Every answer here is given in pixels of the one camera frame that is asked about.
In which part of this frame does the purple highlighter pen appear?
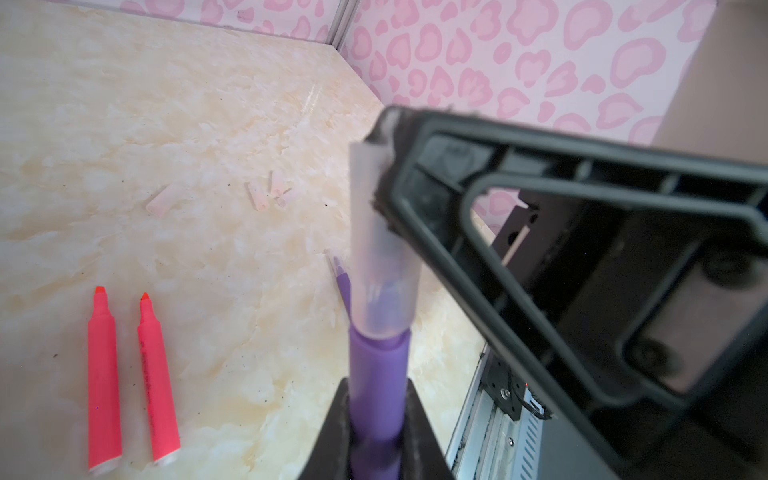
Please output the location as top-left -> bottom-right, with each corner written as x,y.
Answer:
348,328 -> 411,452
325,250 -> 351,319

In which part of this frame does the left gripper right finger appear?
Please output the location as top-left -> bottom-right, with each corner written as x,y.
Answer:
369,106 -> 767,479

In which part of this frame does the pink highlighter pen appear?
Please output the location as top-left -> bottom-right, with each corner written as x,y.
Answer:
137,293 -> 181,465
87,286 -> 123,474

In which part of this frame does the clear pen cap on table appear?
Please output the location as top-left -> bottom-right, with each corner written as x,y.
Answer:
146,183 -> 184,218

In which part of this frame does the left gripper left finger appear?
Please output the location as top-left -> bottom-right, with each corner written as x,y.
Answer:
298,376 -> 455,480

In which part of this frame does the pink highlighter pen right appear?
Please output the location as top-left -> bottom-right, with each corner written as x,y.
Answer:
137,293 -> 181,465

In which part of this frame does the pink highlighter pen left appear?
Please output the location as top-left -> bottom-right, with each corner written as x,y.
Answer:
87,286 -> 123,474

